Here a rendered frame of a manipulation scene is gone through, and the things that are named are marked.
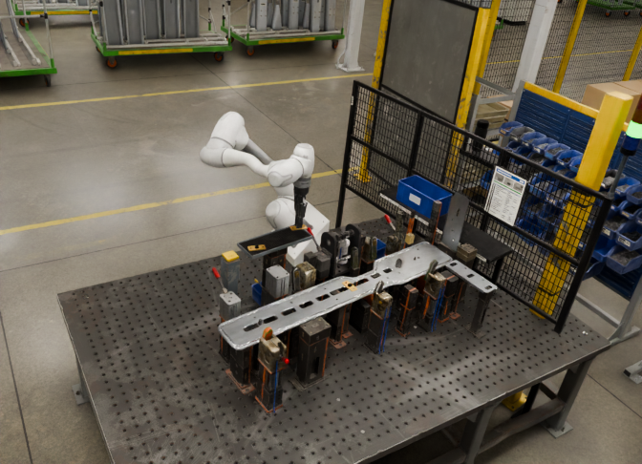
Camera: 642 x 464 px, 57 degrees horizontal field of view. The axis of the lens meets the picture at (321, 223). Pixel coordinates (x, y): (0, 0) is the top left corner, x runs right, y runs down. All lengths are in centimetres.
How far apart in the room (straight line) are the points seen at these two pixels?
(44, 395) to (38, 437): 30
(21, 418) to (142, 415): 121
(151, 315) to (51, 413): 91
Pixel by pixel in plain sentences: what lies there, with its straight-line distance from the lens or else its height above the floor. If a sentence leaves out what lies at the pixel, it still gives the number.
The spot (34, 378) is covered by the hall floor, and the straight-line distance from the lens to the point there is 407.
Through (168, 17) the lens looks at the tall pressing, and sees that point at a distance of 975.
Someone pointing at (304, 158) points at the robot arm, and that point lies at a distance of 279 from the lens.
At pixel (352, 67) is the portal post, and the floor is 4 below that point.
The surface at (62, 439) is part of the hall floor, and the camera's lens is 371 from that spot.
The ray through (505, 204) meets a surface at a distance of 350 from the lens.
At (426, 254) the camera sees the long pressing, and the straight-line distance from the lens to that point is 335.
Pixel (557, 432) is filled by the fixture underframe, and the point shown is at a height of 1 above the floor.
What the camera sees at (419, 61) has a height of 142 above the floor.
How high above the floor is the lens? 279
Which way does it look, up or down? 31 degrees down
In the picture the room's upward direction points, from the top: 6 degrees clockwise
